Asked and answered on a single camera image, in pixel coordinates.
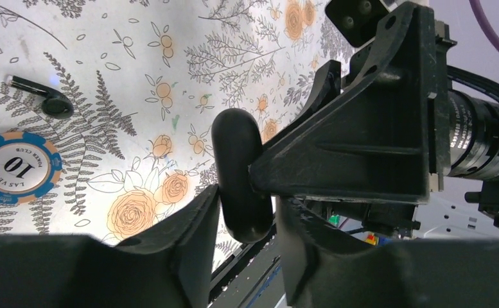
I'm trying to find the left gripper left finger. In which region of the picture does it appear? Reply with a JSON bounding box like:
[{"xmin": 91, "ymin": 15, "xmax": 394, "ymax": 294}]
[{"xmin": 0, "ymin": 185, "xmax": 219, "ymax": 307}]

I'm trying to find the blue poker chip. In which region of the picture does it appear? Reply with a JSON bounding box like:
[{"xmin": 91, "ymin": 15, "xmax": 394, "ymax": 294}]
[{"xmin": 0, "ymin": 132, "xmax": 62, "ymax": 205}]

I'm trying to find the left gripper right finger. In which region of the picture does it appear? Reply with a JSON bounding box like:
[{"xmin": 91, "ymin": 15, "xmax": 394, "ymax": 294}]
[{"xmin": 276, "ymin": 198, "xmax": 499, "ymax": 307}]

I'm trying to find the black earbud with stem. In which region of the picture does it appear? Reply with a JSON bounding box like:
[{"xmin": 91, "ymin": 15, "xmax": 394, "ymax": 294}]
[{"xmin": 7, "ymin": 75, "xmax": 74, "ymax": 119}]

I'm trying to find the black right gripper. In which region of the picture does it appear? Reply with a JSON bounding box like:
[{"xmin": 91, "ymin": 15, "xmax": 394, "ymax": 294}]
[{"xmin": 250, "ymin": 2, "xmax": 450, "ymax": 203}]

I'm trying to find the floral table mat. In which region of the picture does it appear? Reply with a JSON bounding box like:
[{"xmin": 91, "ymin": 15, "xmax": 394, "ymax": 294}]
[{"xmin": 0, "ymin": 1, "xmax": 354, "ymax": 245}]

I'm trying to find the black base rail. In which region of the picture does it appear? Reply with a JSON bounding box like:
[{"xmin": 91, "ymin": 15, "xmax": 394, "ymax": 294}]
[{"xmin": 207, "ymin": 225, "xmax": 285, "ymax": 308}]

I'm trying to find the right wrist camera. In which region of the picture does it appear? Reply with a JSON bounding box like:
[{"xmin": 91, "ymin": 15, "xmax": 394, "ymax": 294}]
[{"xmin": 325, "ymin": 0, "xmax": 402, "ymax": 48}]

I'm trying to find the black earbud charging case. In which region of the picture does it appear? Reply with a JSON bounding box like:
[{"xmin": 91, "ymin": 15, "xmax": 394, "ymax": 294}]
[{"xmin": 211, "ymin": 108, "xmax": 274, "ymax": 244}]

